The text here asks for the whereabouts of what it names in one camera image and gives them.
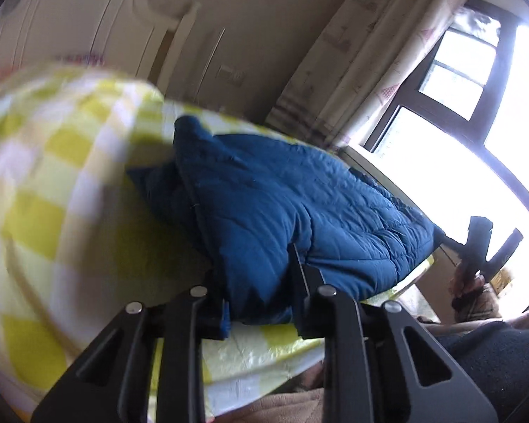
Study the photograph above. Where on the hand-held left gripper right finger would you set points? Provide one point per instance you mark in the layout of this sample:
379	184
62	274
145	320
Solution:
311	308

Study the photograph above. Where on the yellow white checked quilt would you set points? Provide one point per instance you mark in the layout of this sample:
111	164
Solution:
48	163

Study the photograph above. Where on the person's right hand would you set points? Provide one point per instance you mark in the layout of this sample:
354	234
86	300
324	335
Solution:
467	284

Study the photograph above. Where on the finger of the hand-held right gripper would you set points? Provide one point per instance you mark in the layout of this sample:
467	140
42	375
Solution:
507	249
478	242

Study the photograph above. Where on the beige window sill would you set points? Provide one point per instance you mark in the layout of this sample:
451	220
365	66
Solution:
366	158

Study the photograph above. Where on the dark cloth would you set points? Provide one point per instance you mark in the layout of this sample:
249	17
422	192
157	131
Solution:
502	361

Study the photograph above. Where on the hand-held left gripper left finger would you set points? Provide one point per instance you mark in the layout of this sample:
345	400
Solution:
224	321

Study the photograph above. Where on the cream printed curtain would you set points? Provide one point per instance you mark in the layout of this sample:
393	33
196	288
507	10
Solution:
357	53

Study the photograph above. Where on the blue quilted puffer jacket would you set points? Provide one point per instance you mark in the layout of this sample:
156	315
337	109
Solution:
291	194

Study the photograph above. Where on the beige fleece clothing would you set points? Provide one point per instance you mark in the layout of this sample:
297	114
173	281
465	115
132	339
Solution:
269	405

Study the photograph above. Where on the dark framed window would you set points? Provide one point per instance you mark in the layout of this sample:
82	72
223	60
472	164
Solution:
467	163

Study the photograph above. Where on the white wooden bed headboard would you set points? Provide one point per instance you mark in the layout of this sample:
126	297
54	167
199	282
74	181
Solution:
92	17

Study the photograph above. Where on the beige wall socket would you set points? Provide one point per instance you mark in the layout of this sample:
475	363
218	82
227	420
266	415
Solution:
230	73

